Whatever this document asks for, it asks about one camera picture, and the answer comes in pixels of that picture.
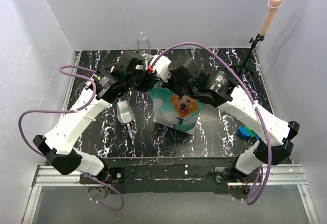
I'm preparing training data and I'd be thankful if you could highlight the teal double pet bowl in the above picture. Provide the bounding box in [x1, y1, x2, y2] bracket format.
[142, 53, 158, 70]

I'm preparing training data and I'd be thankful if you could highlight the teal dog food bag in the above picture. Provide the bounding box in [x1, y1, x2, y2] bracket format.
[149, 81, 202, 135]

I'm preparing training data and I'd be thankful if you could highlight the grey food scoop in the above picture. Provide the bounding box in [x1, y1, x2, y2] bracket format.
[116, 101, 134, 141]

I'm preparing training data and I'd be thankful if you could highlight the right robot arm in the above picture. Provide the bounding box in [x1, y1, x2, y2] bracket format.
[157, 57, 299, 182]

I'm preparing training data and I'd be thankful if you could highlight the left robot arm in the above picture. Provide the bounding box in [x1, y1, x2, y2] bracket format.
[33, 51, 167, 183]

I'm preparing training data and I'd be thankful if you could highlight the clear water bottle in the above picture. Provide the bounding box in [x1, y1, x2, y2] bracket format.
[137, 32, 151, 55]

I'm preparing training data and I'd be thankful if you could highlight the green blue toy car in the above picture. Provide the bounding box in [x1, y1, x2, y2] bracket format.
[237, 126, 259, 140]

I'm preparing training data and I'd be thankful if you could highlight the pink microphone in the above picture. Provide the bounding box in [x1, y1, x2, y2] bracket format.
[259, 0, 283, 37]

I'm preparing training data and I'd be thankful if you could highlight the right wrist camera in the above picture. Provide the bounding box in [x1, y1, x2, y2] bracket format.
[148, 55, 171, 83]

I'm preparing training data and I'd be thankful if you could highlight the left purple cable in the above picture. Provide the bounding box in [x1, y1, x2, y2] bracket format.
[18, 65, 125, 212]

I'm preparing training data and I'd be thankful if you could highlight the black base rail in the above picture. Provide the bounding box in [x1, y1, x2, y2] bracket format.
[79, 156, 292, 195]

